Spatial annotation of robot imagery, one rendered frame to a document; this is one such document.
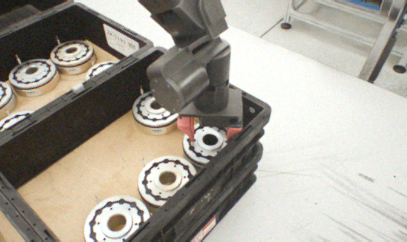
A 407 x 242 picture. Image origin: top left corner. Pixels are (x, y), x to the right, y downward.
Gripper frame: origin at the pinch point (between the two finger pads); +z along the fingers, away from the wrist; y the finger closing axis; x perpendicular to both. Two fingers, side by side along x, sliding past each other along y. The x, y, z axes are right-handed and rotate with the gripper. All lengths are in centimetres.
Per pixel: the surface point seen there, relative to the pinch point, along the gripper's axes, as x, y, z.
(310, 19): 175, 61, 73
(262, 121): -0.8, 8.7, -5.7
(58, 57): 24.3, -38.2, 0.9
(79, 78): 20.0, -32.4, 3.8
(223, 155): -8.5, 2.4, -5.7
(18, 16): 48, -60, 4
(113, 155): -2.0, -18.4, 4.1
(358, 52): 157, 93, 86
